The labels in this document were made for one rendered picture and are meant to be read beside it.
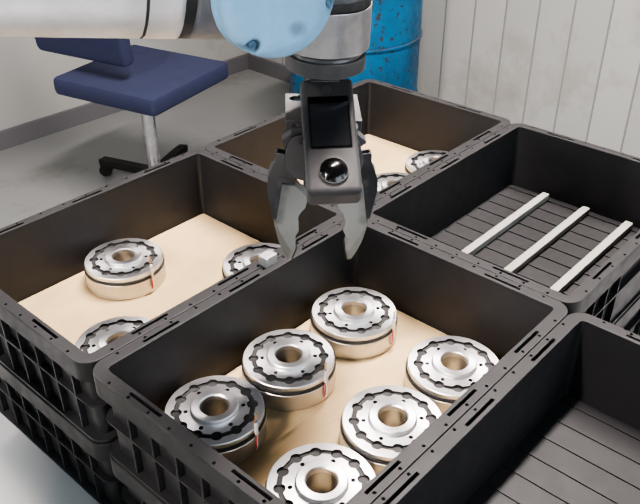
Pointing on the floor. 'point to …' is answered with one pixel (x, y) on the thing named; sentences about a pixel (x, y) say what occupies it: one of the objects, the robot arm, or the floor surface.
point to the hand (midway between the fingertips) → (319, 252)
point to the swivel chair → (133, 84)
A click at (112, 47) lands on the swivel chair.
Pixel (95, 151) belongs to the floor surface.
